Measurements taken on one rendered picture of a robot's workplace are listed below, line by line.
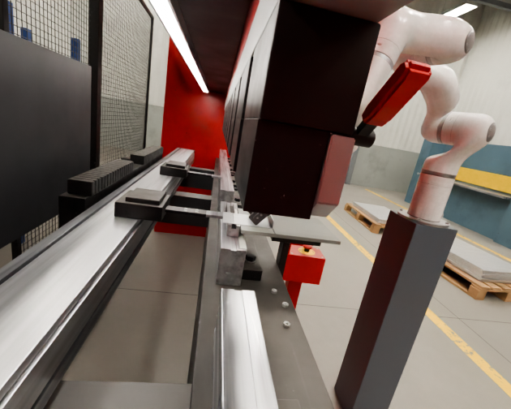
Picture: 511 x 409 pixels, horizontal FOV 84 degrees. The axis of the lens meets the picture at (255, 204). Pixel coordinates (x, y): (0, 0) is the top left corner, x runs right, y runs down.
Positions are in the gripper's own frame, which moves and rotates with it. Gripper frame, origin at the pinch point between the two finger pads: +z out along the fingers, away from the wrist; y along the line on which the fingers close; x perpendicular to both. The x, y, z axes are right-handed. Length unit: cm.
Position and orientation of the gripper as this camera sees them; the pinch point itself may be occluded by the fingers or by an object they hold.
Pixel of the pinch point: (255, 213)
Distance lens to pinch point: 76.3
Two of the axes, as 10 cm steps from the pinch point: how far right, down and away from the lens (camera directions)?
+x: 6.4, 7.1, 3.0
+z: -7.6, 6.4, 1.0
